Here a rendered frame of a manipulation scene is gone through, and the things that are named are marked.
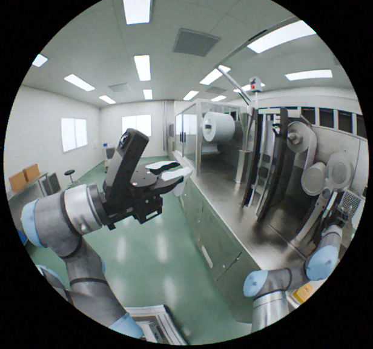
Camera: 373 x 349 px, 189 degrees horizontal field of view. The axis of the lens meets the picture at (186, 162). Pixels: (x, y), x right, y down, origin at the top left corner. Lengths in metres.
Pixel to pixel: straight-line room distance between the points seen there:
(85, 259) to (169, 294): 1.15
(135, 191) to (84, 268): 0.17
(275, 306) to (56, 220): 0.37
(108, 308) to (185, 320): 1.16
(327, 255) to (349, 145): 0.69
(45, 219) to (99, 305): 0.13
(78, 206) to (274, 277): 0.39
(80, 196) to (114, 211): 0.07
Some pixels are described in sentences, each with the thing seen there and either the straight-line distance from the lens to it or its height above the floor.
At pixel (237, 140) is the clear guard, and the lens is 1.22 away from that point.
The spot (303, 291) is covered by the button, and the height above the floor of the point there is 0.92.
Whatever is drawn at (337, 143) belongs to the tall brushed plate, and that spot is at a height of 1.37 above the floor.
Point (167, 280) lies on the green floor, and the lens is 1.36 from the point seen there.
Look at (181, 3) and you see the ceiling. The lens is 1.63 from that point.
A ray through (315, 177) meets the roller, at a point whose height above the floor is 1.19.
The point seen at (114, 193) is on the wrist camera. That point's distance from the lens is 0.17.
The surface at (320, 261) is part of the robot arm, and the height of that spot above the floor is 1.13.
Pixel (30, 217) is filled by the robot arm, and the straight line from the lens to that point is 0.22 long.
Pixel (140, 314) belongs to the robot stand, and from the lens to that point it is 1.17.
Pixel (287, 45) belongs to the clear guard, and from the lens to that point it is 0.83.
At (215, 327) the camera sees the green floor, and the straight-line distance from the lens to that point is 1.37.
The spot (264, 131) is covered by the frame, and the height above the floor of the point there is 1.33.
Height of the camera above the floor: 1.32
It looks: 17 degrees down
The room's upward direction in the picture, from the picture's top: straight up
